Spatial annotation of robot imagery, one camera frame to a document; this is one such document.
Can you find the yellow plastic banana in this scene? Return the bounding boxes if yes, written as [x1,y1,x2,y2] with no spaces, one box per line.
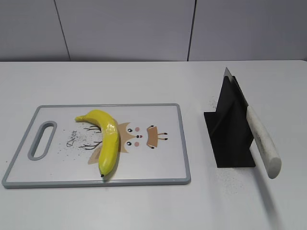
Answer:
[74,110,120,178]

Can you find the black knife stand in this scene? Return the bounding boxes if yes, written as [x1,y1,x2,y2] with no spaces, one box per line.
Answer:
[204,74,255,168]

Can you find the white-handled kitchen knife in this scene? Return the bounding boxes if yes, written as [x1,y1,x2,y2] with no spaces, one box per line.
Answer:
[224,68,282,179]

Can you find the white grey-rimmed cutting board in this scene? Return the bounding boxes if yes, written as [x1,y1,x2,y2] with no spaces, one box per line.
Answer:
[2,103,191,189]

